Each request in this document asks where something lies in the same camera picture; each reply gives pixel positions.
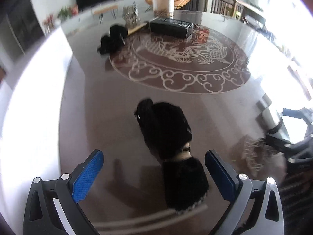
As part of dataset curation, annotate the wooden dining chair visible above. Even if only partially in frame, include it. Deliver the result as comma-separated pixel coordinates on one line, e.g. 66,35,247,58
205,0,244,21

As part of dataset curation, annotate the clear tall canister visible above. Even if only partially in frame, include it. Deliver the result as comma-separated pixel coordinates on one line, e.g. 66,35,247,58
152,0,174,18

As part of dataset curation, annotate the green potted plant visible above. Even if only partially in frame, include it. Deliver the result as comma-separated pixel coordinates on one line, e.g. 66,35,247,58
57,6,73,22

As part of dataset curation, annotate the black glass cabinet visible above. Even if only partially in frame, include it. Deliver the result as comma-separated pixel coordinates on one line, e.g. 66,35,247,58
7,0,44,52

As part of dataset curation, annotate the red flower vase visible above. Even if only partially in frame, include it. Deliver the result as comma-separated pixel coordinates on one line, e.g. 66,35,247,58
42,14,54,34

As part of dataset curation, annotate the wooden bench table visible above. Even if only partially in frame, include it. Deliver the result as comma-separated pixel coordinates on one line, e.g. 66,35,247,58
92,4,118,23

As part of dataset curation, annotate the black odor bar box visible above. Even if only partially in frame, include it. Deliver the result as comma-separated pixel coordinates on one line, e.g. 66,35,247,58
149,18,194,39

